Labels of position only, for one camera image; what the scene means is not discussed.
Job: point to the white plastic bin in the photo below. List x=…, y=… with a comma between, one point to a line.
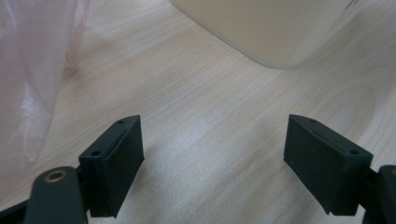
x=267, y=28

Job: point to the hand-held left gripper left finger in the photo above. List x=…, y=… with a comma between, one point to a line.
x=116, y=168

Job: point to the translucent pink plastic bag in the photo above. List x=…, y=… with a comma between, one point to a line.
x=28, y=77

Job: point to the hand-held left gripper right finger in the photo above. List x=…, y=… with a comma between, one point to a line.
x=323, y=165

